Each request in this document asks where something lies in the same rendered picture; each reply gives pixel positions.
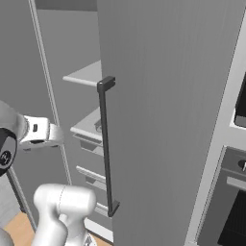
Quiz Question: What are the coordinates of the grey fridge door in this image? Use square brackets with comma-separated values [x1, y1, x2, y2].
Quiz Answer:
[96, 0, 246, 246]

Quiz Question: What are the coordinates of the dark fridge door handle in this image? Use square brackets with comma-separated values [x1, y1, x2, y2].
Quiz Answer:
[96, 75, 121, 218]

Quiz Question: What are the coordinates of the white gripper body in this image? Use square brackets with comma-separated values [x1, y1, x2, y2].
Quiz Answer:
[47, 123, 65, 149]

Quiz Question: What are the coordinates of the grey oven handle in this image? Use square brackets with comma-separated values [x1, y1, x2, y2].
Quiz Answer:
[226, 176, 246, 192]

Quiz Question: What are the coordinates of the grey freezer door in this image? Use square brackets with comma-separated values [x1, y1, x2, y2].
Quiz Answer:
[0, 0, 72, 234]

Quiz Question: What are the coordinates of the pale grey fridge shelf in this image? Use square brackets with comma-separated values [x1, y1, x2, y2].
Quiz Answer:
[69, 107, 104, 142]
[62, 60, 103, 87]

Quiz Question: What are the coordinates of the pale grey oven cabinet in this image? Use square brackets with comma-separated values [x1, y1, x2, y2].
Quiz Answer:
[184, 13, 246, 246]

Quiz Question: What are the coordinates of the grey fridge drawer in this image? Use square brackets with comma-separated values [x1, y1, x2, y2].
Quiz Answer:
[75, 165, 107, 192]
[72, 134, 105, 158]
[94, 201, 111, 219]

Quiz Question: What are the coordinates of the black microwave oven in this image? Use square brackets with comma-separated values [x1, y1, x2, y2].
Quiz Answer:
[233, 71, 246, 129]

